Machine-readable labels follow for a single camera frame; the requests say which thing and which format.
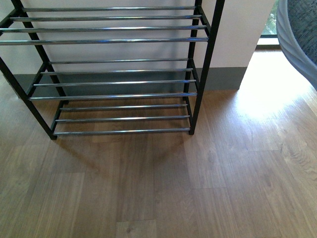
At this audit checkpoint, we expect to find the black metal shoe rack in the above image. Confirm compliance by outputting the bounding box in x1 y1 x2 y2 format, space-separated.
0 0 225 139

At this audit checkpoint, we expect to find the grey sneaker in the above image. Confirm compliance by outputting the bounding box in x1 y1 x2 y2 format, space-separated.
276 0 317 88

